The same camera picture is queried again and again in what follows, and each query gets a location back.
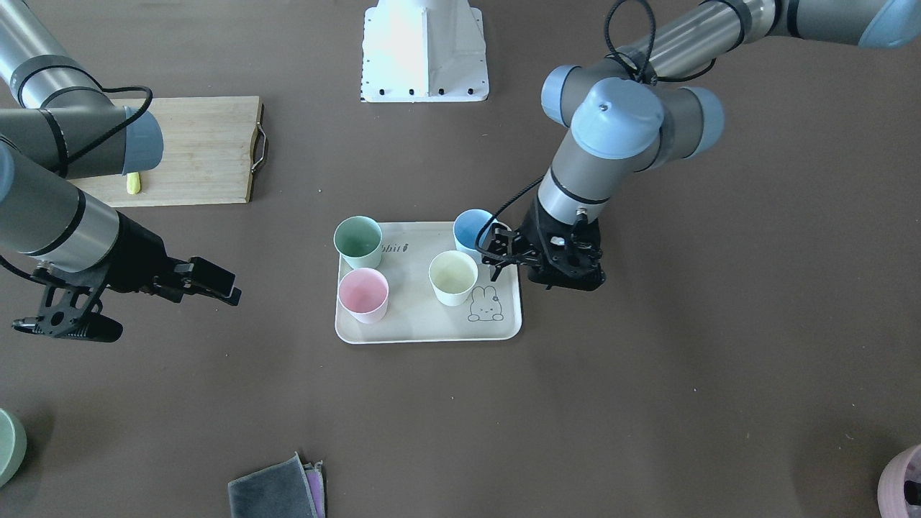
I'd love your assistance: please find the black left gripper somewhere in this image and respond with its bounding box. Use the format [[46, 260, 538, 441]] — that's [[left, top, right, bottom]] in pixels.
[[479, 198, 607, 291]]

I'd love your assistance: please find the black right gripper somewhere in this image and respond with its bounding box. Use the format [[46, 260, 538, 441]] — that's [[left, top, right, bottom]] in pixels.
[[11, 213, 242, 343]]

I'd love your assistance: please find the blue cup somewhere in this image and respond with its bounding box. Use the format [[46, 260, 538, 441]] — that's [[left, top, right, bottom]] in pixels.
[[452, 209, 492, 265]]

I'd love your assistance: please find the pale yellow cup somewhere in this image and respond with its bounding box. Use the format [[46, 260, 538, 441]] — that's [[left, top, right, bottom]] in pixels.
[[428, 250, 479, 307]]

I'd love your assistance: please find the green cup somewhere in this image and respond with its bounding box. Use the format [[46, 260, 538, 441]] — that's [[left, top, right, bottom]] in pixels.
[[333, 216, 383, 269]]

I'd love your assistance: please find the pink cup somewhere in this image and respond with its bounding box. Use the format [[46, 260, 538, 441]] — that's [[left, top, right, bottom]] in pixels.
[[337, 268, 389, 324]]

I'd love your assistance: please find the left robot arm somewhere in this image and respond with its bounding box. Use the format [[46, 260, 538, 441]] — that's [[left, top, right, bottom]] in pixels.
[[475, 1, 920, 291]]

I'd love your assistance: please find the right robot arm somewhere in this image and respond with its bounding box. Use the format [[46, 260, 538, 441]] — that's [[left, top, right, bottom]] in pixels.
[[1, 1, 241, 343]]

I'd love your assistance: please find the yellow plastic knife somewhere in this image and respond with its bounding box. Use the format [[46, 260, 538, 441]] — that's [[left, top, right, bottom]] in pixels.
[[125, 171, 142, 196]]

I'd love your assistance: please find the wooden cutting board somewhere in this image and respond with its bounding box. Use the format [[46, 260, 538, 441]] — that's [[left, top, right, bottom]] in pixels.
[[73, 97, 263, 207]]

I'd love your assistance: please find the mint green bowl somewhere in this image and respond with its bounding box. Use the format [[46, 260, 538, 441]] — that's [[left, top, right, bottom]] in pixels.
[[0, 409, 27, 486]]

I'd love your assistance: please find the grey folded cloth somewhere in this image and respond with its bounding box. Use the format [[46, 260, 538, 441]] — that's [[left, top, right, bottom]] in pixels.
[[227, 455, 327, 517]]

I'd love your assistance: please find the pink bowl with ice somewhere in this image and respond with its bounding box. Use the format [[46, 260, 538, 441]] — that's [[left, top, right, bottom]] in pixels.
[[877, 445, 920, 517]]

